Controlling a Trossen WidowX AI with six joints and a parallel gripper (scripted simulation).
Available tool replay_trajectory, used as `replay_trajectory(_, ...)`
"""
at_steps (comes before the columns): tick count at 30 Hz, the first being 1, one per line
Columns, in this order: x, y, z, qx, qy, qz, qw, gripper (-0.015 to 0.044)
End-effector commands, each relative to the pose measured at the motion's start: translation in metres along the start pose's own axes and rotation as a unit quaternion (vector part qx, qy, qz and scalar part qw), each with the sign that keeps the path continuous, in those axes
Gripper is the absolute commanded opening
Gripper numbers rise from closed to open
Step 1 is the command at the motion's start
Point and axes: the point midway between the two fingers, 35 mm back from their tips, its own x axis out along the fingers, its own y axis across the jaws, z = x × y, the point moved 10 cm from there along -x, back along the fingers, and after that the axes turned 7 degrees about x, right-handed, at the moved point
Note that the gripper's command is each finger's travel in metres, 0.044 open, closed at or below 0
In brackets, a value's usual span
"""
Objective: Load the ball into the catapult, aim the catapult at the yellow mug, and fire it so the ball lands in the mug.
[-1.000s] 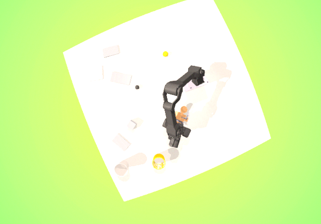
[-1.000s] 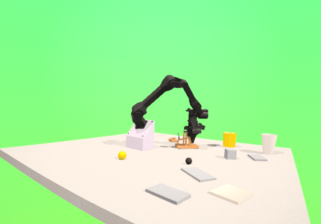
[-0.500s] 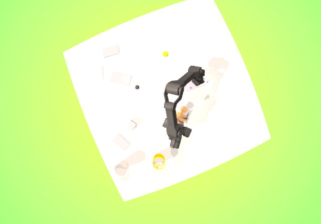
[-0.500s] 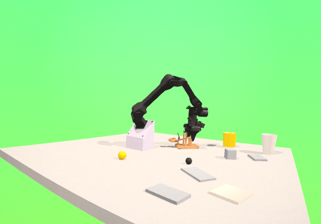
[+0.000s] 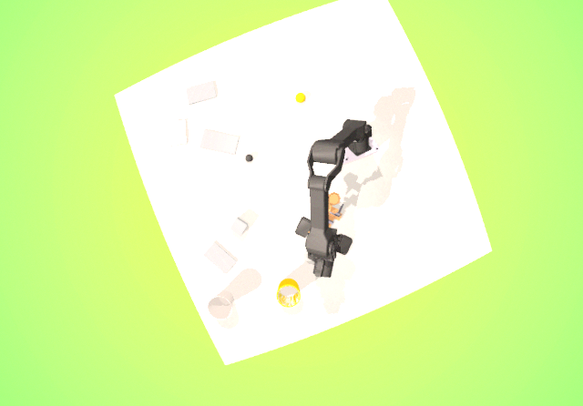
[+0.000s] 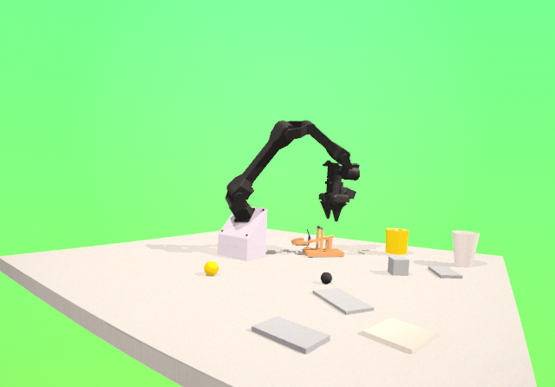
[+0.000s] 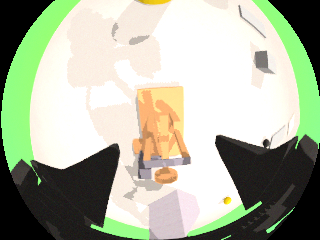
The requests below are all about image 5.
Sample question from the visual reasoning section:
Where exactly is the white paper cup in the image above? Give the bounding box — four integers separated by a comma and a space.
207, 290, 233, 320

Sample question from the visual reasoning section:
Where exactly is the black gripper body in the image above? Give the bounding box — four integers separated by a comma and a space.
295, 217, 353, 255

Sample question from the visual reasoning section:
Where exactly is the yellow cup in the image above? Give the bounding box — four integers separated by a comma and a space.
277, 278, 301, 308

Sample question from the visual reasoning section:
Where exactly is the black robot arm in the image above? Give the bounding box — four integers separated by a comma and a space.
305, 119, 373, 278

